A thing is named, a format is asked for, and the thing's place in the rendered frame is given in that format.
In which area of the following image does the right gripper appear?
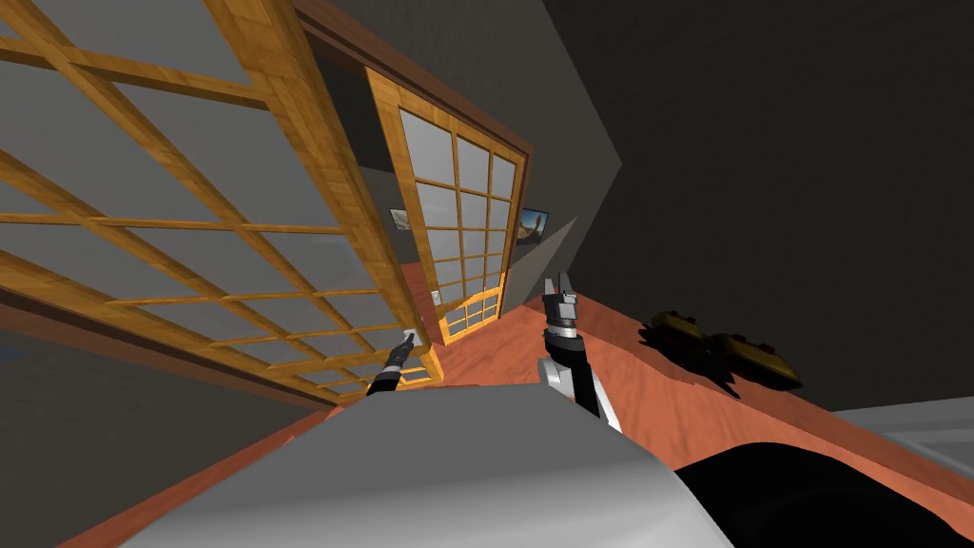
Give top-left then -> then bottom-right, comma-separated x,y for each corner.
542,273 -> 579,337

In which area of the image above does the yellow and black object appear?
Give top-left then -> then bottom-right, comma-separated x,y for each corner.
709,331 -> 805,399
638,309 -> 715,361

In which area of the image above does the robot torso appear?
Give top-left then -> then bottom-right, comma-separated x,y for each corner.
117,383 -> 736,548

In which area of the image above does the small wooden glass-pane door leaf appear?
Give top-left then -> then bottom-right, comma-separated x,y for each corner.
364,67 -> 533,348

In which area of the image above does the large wooden glass-pane door leaf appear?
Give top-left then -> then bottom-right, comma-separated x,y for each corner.
0,0 -> 447,406

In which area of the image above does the blue and orange wall picture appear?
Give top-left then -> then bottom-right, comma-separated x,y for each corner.
516,206 -> 551,245

